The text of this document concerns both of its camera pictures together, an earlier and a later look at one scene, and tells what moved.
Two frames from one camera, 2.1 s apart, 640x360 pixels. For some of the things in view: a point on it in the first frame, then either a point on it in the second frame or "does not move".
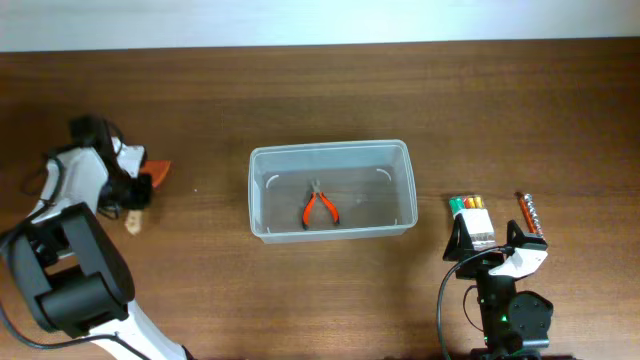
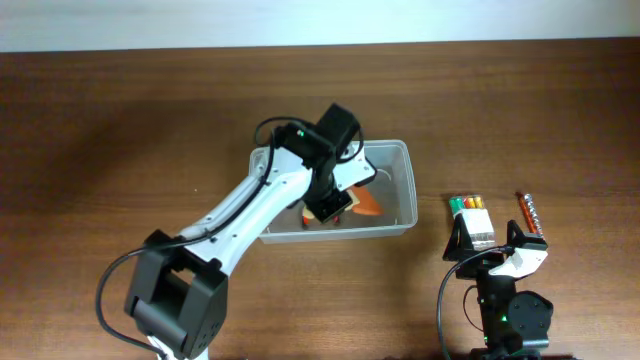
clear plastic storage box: x=326 y=190 does not move
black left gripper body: x=133 y=190 -> x=331 y=206
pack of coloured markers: x=476 y=218 does not move
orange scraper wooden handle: x=157 y=169 -> x=366 y=204
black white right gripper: x=484 y=267 does not move
